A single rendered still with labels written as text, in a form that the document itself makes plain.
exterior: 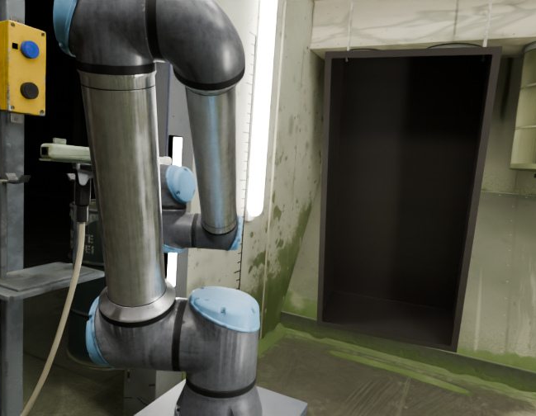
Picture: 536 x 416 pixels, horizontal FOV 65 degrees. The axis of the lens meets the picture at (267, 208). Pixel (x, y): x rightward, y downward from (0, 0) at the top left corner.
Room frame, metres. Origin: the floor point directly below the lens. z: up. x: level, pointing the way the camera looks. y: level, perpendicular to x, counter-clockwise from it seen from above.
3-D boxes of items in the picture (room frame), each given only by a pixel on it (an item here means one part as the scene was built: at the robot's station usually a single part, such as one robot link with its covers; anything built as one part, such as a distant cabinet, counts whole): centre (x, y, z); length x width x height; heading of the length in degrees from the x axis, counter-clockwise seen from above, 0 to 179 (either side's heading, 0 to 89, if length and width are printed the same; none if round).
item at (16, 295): (1.27, 0.70, 0.78); 0.31 x 0.23 x 0.01; 154
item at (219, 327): (0.85, 0.08, 0.83); 0.17 x 0.15 x 0.18; 91
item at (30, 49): (1.29, 0.74, 1.48); 0.05 x 0.02 x 0.05; 154
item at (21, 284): (1.26, 0.68, 0.95); 0.26 x 0.15 x 0.32; 154
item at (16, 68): (1.30, 0.78, 1.42); 0.12 x 0.06 x 0.26; 154
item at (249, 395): (0.85, 0.07, 0.69); 0.19 x 0.19 x 0.10
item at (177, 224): (1.06, 0.24, 1.01); 0.12 x 0.09 x 0.12; 91
